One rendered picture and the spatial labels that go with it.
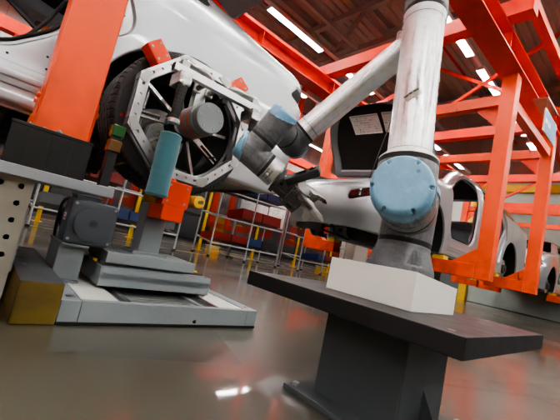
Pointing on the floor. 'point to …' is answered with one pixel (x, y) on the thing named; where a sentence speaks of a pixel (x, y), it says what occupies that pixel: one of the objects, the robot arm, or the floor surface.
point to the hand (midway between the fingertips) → (327, 212)
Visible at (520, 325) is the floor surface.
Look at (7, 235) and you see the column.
